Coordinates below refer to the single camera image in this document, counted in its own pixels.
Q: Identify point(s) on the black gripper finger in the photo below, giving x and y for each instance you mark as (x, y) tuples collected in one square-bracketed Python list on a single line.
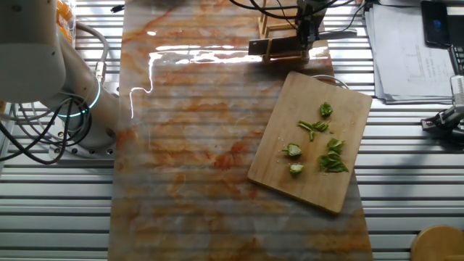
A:
[(302, 32), (310, 40)]

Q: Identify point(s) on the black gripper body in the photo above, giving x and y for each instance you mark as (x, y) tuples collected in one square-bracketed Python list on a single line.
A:
[(307, 18)]

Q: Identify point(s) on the steel kitchen knife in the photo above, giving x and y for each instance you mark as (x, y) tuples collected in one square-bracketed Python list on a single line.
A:
[(275, 45)]

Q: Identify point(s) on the green chili pepper piece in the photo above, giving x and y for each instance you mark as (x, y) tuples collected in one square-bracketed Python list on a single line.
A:
[(320, 125), (311, 136), (336, 145), (305, 125), (332, 164), (296, 168), (326, 109)]

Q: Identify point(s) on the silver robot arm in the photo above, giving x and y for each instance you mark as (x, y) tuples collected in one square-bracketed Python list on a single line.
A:
[(36, 54)]

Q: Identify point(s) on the wooden dish rack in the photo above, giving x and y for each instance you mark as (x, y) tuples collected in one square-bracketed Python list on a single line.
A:
[(279, 26)]

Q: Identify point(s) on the white paper sheet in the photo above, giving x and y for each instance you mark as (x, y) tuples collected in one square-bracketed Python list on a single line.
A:
[(406, 54)]

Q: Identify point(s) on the black smartphone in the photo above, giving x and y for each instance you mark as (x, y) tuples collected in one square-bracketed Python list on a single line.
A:
[(435, 23)]

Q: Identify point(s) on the bamboo cutting board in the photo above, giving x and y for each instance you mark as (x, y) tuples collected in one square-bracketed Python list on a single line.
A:
[(308, 188)]

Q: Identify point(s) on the black keyboard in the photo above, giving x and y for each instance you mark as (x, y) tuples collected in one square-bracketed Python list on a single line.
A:
[(457, 59)]

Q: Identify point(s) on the white ribbed device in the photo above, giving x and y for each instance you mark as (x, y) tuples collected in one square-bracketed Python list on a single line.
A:
[(458, 90)]

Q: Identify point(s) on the small black clip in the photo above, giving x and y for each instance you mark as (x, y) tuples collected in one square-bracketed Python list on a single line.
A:
[(117, 8)]

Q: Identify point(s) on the clear plastic fruit container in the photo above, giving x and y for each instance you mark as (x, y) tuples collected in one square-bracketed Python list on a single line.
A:
[(73, 21)]

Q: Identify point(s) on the orange fruit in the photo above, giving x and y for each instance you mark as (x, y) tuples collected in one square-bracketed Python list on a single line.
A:
[(67, 33), (64, 9)]

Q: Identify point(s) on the wooden mug tree stand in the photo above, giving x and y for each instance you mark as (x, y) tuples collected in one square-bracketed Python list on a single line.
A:
[(440, 244)]

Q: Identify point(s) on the small grey mounted camera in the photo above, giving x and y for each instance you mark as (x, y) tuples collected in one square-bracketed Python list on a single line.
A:
[(447, 116)]

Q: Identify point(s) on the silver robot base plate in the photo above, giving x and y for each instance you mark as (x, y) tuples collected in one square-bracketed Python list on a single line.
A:
[(90, 154)]

